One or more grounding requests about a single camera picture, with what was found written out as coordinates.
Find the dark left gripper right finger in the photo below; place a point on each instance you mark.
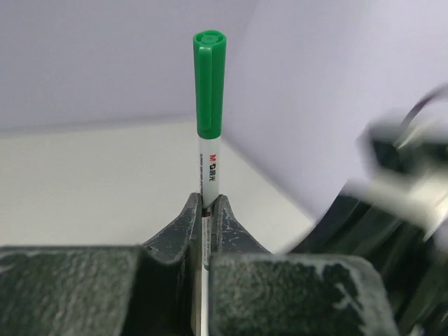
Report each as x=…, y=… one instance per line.
x=254, y=292

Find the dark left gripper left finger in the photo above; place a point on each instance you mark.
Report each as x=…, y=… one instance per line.
x=152, y=288

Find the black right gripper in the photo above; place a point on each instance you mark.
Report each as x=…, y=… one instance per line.
x=399, y=221

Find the white pen green end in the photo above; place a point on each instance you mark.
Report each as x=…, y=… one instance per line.
x=209, y=158

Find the green pen cap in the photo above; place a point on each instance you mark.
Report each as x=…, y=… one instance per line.
x=209, y=48

